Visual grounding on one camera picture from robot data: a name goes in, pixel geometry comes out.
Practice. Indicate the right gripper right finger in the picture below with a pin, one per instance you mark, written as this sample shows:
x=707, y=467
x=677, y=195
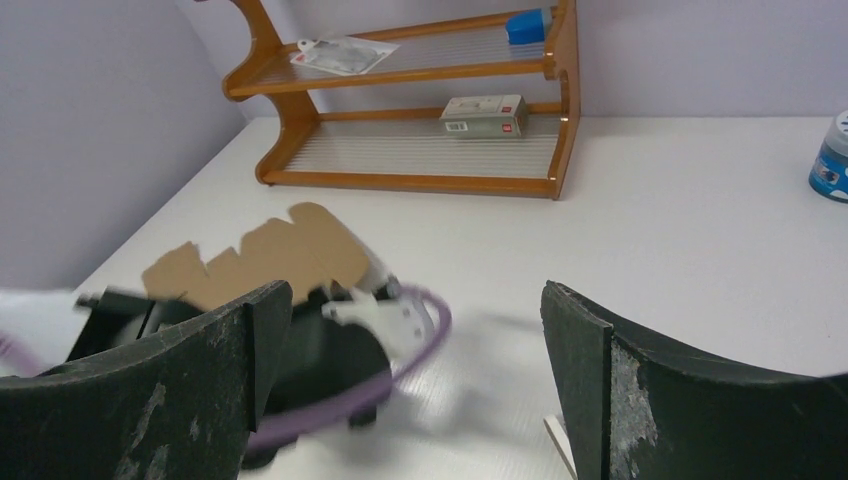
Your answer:
x=638, y=404

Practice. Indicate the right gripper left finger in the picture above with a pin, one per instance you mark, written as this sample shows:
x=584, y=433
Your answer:
x=178, y=404

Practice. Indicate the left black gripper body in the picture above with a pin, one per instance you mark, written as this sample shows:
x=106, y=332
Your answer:
x=321, y=358

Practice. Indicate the brown cardboard box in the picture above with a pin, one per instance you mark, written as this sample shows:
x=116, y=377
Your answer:
x=310, y=250

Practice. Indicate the grey box lower shelf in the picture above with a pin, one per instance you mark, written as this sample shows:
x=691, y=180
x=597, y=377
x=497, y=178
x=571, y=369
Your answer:
x=485, y=117

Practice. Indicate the small pink white stapler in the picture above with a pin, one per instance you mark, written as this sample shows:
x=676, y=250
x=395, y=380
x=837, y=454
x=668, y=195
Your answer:
x=555, y=428

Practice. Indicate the wooden three-tier shelf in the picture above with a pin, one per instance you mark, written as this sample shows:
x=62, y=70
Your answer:
x=407, y=149

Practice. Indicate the blue white round jar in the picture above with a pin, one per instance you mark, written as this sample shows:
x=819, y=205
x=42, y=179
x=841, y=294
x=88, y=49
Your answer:
x=828, y=175

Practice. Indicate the flat plastic blister package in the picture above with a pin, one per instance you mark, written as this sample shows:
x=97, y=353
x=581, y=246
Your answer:
x=342, y=56

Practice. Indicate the small blue object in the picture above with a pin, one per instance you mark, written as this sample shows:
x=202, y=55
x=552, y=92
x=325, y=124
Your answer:
x=529, y=27

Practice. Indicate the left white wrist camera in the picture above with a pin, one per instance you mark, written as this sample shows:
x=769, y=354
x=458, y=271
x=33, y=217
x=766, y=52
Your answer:
x=409, y=322

